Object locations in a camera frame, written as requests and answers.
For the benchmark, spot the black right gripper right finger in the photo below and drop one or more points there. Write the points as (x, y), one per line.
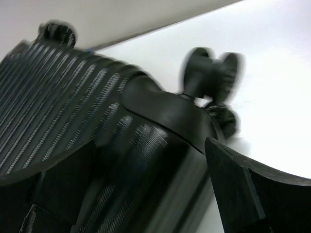
(255, 198)

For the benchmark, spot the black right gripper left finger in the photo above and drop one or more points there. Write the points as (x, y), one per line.
(46, 197)

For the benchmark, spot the black hard-shell suitcase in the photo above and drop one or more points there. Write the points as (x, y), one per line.
(149, 173)

